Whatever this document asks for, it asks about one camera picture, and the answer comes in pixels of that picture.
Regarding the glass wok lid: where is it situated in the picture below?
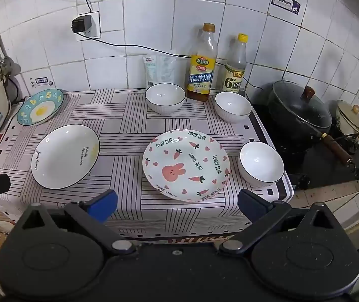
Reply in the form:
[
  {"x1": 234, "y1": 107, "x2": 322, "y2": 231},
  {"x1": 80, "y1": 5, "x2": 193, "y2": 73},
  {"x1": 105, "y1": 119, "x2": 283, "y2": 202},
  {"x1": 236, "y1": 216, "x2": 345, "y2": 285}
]
[{"x1": 269, "y1": 81, "x2": 333, "y2": 129}]

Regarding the teal egg print plate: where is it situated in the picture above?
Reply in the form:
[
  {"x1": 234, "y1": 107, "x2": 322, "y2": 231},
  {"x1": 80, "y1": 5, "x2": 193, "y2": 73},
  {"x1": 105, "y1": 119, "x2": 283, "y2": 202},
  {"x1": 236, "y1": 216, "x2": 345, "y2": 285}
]
[{"x1": 17, "y1": 89, "x2": 64, "y2": 126}]

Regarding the small white wall sticker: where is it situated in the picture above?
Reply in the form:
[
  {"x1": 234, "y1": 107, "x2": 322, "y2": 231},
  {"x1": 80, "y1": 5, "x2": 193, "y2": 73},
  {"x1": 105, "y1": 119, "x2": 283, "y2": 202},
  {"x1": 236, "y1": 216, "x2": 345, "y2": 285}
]
[{"x1": 28, "y1": 76, "x2": 54, "y2": 88}]

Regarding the white plate with black rim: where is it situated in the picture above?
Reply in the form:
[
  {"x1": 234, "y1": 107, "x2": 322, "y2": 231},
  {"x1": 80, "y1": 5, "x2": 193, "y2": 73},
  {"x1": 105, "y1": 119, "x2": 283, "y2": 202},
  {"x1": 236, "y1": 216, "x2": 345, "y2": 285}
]
[{"x1": 30, "y1": 124, "x2": 101, "y2": 190}]

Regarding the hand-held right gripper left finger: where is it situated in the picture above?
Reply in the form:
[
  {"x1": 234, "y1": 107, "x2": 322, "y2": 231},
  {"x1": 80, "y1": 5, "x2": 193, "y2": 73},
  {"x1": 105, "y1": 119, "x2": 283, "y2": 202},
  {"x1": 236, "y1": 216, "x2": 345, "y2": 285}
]
[{"x1": 13, "y1": 190, "x2": 137, "y2": 257}]

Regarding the pink rabbit print plate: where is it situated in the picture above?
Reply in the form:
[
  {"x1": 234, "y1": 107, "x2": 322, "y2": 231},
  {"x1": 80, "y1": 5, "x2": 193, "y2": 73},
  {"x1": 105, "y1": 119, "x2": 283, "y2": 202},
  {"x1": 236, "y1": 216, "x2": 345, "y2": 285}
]
[{"x1": 142, "y1": 129, "x2": 231, "y2": 202}]

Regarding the white ribbed bowl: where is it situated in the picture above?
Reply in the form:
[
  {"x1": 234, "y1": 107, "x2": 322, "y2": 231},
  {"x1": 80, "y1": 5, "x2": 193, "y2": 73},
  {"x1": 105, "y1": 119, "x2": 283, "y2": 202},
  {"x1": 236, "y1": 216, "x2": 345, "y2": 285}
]
[
  {"x1": 215, "y1": 92, "x2": 253, "y2": 124},
  {"x1": 238, "y1": 141, "x2": 285, "y2": 187},
  {"x1": 145, "y1": 83, "x2": 186, "y2": 115}
]

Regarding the white plastic packet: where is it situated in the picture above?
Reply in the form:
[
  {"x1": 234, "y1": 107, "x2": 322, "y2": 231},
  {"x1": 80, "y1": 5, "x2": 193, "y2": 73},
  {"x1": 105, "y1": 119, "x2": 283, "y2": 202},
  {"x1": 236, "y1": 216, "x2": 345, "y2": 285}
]
[{"x1": 142, "y1": 53, "x2": 177, "y2": 89}]

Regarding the white wall socket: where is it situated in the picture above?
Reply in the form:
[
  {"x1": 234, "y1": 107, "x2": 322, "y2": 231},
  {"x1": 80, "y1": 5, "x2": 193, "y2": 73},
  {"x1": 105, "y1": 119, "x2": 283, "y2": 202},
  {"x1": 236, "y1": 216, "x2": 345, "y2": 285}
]
[{"x1": 74, "y1": 10, "x2": 101, "y2": 41}]

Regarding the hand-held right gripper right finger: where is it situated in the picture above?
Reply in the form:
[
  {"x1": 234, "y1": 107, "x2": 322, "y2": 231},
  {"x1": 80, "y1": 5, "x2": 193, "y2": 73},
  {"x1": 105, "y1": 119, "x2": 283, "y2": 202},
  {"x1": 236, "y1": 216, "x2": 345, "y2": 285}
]
[{"x1": 219, "y1": 189, "x2": 345, "y2": 257}]

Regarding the cooking wine bottle yellow label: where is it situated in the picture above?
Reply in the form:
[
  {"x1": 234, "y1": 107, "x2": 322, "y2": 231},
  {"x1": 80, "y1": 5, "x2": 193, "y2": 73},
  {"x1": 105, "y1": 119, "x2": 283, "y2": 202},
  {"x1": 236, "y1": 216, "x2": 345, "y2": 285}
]
[{"x1": 186, "y1": 23, "x2": 217, "y2": 102}]

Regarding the clear vinegar bottle yellow cap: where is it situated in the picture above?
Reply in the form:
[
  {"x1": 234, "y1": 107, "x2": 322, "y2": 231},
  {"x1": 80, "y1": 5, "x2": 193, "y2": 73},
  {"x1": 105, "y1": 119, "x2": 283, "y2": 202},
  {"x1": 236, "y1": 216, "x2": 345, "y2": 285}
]
[{"x1": 222, "y1": 33, "x2": 249, "y2": 94}]

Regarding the dark blue wall sticker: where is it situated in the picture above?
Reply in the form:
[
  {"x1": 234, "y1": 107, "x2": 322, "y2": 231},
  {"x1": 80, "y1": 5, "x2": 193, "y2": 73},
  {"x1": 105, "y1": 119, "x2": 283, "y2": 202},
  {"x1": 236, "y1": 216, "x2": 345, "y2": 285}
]
[{"x1": 270, "y1": 0, "x2": 300, "y2": 16}]

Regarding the black wall cable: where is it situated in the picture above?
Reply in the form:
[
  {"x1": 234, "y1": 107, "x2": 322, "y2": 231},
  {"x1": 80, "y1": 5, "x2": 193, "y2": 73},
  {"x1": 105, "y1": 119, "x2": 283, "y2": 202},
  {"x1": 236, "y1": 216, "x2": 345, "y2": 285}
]
[{"x1": 98, "y1": 39, "x2": 276, "y2": 89}]

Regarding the striped tablecloth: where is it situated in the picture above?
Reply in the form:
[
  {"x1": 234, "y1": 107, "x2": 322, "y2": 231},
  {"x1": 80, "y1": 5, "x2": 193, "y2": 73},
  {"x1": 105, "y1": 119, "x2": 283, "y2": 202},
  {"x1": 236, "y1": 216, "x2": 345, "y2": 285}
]
[{"x1": 0, "y1": 88, "x2": 295, "y2": 244}]

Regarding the thin black cable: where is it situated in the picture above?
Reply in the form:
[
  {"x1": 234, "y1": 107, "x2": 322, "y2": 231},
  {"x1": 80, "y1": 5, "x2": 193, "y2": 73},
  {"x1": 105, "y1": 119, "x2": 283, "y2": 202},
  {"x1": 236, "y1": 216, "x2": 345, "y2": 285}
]
[{"x1": 333, "y1": 131, "x2": 359, "y2": 141}]

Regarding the black wok with wooden handle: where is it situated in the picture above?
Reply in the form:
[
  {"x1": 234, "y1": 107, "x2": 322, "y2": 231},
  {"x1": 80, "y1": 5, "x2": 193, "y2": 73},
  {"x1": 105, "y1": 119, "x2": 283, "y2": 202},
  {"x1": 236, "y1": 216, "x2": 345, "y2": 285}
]
[{"x1": 267, "y1": 80, "x2": 354, "y2": 165}]

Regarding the white enamel pot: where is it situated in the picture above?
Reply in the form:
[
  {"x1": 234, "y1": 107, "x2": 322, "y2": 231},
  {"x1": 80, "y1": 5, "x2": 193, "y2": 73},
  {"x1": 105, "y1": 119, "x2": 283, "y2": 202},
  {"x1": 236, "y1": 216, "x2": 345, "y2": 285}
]
[{"x1": 335, "y1": 100, "x2": 359, "y2": 157}]

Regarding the black gas stove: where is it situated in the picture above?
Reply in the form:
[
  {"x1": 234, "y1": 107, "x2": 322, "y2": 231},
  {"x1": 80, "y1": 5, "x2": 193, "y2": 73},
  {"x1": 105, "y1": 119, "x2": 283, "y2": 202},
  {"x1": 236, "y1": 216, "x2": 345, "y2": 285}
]
[{"x1": 248, "y1": 94, "x2": 359, "y2": 190}]

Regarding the black power adapter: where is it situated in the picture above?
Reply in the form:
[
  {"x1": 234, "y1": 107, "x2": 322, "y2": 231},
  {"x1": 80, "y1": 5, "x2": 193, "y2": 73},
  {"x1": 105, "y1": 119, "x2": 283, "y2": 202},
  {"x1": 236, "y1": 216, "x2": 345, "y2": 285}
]
[{"x1": 71, "y1": 14, "x2": 93, "y2": 34}]

